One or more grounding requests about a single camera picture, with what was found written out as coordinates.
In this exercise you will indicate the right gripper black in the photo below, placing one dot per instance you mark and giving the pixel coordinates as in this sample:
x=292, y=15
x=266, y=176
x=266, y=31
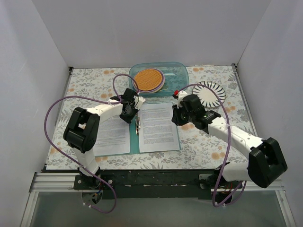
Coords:
x=177, y=116

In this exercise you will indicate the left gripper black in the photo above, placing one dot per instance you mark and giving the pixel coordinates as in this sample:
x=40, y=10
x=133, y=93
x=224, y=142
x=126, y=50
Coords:
x=128, y=113

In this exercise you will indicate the silver folder clip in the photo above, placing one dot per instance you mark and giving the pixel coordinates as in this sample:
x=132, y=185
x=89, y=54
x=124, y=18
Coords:
x=137, y=123

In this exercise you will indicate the printed paper sheet top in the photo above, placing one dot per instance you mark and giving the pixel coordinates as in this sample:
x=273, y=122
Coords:
x=113, y=138

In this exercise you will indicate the teal plastic folder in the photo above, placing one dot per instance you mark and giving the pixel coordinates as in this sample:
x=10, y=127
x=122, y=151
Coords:
x=134, y=139

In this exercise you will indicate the printed paper stack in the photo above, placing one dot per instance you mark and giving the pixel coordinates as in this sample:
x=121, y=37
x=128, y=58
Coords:
x=157, y=133

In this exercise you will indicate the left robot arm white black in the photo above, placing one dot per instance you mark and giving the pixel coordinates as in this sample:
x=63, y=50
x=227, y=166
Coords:
x=82, y=130

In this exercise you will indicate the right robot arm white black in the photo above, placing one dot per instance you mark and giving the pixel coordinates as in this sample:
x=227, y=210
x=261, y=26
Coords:
x=265, y=160

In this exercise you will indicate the blue striped white plate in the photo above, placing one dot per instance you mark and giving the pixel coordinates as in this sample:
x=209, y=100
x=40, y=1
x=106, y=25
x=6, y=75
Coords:
x=209, y=93

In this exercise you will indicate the clear teal plastic container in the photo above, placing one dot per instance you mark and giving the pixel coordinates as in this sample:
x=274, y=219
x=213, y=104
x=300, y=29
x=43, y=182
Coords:
x=175, y=73

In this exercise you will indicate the orange woven round coaster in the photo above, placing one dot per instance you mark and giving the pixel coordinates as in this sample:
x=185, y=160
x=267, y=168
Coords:
x=149, y=81

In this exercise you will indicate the floral patterned table mat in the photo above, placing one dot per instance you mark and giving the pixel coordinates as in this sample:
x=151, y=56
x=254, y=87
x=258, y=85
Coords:
x=198, y=150

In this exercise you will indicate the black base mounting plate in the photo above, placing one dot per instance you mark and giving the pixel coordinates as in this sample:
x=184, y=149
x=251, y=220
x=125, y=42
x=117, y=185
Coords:
x=172, y=183

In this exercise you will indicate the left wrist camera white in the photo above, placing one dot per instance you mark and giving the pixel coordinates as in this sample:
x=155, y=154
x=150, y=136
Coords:
x=139, y=101

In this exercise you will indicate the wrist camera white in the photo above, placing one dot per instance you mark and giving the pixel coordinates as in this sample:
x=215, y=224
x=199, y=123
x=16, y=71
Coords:
x=179, y=95
x=139, y=101

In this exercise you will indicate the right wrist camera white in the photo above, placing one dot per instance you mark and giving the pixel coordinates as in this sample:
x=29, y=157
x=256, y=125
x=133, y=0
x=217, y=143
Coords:
x=179, y=95

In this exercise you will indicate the aluminium frame rail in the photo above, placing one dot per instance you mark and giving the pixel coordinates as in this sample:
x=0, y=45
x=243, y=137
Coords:
x=64, y=182

